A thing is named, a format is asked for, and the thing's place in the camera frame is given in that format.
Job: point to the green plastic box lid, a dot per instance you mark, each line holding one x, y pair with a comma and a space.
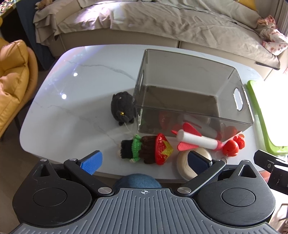
269, 103

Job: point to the smoky transparent storage bin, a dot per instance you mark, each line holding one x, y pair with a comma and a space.
174, 88

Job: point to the crocheted doll red hat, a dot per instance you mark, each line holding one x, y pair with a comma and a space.
154, 149

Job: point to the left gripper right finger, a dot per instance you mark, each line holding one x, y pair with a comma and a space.
191, 187

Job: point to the black knitted plush toy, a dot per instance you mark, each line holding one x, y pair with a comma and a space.
122, 108

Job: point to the round beige compact case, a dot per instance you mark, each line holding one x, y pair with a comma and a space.
191, 163

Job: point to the small red toy pumpkin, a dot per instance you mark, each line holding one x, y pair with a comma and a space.
240, 140

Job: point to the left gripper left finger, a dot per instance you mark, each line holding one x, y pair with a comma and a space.
82, 171

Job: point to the white red foam rocket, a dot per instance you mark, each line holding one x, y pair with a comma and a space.
189, 138

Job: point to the beige covered sofa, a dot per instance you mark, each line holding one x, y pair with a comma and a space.
228, 29

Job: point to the yellow leather chair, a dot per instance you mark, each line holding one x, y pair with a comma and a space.
19, 78

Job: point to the red toy tomato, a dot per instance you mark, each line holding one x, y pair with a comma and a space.
230, 149

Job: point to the pink floral cloth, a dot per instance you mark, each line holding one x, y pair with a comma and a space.
273, 40

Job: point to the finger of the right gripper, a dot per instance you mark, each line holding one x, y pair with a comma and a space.
267, 161

